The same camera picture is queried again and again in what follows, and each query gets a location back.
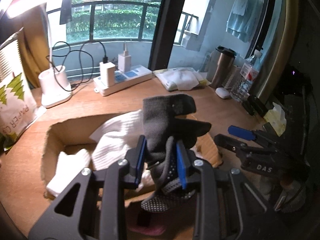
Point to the small white charger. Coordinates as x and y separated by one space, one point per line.
124 60

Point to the grey dotted glove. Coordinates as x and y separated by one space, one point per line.
164 124

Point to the steel travel mug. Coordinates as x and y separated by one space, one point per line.
223 62

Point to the white earbud case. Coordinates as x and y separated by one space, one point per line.
222 93

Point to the clear water bottle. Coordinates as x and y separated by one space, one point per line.
248 74

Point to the white power strip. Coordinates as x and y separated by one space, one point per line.
136 75

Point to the large white charger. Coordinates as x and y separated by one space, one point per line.
107 75

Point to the white towel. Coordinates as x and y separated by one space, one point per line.
114 138

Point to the open cardboard box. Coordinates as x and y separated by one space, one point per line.
69 136

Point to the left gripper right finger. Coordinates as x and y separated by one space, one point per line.
228 206

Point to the white wipes pack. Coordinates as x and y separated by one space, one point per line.
182 79

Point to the hanging blue towel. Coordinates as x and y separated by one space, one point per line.
243 19

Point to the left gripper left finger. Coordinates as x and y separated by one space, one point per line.
92 205

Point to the pink soft cloth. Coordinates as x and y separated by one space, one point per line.
144 222

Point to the brown curtain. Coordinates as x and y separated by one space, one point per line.
33 43

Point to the black balcony railing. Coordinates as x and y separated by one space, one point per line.
106 21

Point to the crumpled yellow tissue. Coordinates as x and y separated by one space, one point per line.
276 117

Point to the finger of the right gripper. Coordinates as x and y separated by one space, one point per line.
239 148
242 133

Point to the paper cup package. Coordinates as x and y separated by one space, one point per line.
19 109

